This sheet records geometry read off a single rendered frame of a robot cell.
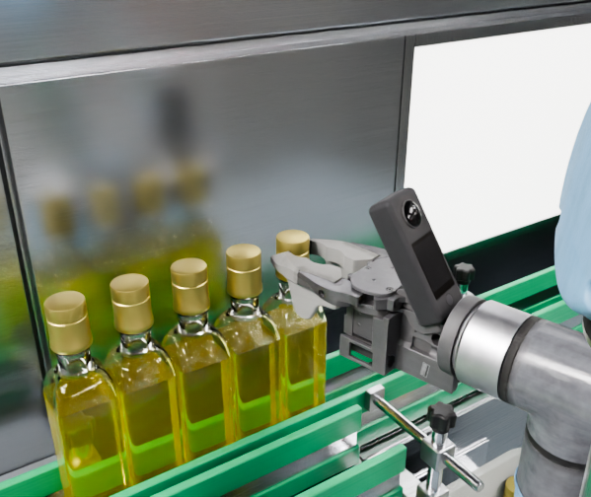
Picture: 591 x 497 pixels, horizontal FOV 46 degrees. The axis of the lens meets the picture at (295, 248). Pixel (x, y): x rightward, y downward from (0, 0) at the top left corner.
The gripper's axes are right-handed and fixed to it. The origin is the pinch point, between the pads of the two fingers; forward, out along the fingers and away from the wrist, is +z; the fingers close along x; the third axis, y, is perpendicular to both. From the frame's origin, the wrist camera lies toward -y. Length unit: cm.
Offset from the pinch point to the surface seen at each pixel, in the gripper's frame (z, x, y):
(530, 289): -9.0, 43.4, 20.3
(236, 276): 1.3, -7.2, 0.7
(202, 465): -0.1, -14.2, 18.8
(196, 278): 1.8, -11.6, -0.7
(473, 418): -12.2, 21.5, 29.0
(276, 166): 10.2, 8.6, -4.1
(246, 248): 1.8, -5.1, -1.3
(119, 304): 4.6, -18.1, 0.1
